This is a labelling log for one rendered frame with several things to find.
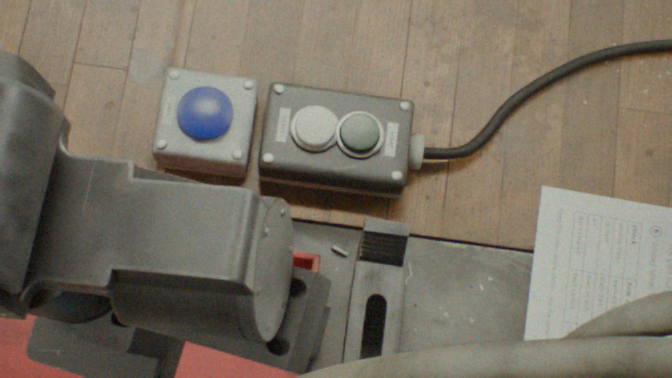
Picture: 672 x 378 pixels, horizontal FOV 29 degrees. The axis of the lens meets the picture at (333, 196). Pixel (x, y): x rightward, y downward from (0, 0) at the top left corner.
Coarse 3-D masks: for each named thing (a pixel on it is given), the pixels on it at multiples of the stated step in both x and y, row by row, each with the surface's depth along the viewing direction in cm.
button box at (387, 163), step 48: (624, 48) 98; (288, 96) 93; (336, 96) 94; (384, 96) 94; (528, 96) 97; (288, 144) 92; (336, 144) 92; (384, 144) 93; (480, 144) 95; (384, 192) 93
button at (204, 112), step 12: (192, 96) 92; (204, 96) 92; (216, 96) 92; (180, 108) 92; (192, 108) 92; (204, 108) 92; (216, 108) 92; (228, 108) 92; (180, 120) 92; (192, 120) 92; (204, 120) 92; (216, 120) 92; (228, 120) 92; (192, 132) 91; (204, 132) 91; (216, 132) 92
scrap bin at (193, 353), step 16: (304, 256) 86; (0, 320) 90; (16, 320) 90; (32, 320) 90; (0, 336) 89; (16, 336) 89; (0, 352) 89; (16, 352) 89; (192, 352) 90; (208, 352) 90; (0, 368) 88; (16, 368) 89; (32, 368) 89; (48, 368) 89; (192, 368) 89; (208, 368) 89; (224, 368) 89; (240, 368) 89; (256, 368) 89; (272, 368) 89
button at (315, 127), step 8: (304, 112) 92; (312, 112) 92; (320, 112) 92; (328, 112) 92; (296, 120) 92; (304, 120) 92; (312, 120) 92; (320, 120) 92; (328, 120) 92; (296, 128) 92; (304, 128) 92; (312, 128) 92; (320, 128) 92; (328, 128) 92; (304, 136) 92; (312, 136) 92; (320, 136) 92; (328, 136) 92; (312, 144) 91; (320, 144) 92
